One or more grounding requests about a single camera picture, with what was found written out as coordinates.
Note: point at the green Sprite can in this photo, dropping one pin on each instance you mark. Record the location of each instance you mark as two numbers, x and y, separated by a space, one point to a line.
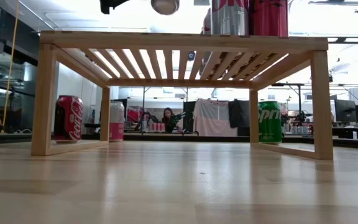
165 4
269 121

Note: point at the red cola can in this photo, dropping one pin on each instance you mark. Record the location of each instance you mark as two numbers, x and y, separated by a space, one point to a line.
269 17
70 118

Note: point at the wooden slatted shelf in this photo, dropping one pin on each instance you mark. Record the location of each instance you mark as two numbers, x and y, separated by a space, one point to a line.
182 42

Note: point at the silver and pink can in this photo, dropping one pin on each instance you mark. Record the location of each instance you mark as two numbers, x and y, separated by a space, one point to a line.
117 121

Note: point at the person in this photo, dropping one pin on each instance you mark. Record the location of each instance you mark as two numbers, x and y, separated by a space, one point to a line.
168 119

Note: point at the small pink can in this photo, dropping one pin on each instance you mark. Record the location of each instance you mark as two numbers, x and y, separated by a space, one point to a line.
163 127
158 127
154 127

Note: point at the black partition panel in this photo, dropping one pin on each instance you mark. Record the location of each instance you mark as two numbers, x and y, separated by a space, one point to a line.
189 115

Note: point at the white draped cloth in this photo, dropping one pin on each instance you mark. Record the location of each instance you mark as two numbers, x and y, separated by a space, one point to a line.
211 118

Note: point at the black draped cloth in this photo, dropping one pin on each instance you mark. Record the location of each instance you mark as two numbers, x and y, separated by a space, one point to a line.
239 113

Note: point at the black pole stand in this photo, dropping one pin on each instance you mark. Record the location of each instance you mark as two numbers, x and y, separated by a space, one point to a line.
299 102

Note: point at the ceiling light fixture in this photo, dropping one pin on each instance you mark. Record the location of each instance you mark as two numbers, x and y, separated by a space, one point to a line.
336 3

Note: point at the black metal table frame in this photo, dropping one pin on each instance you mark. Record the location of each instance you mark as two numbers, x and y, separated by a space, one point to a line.
166 137

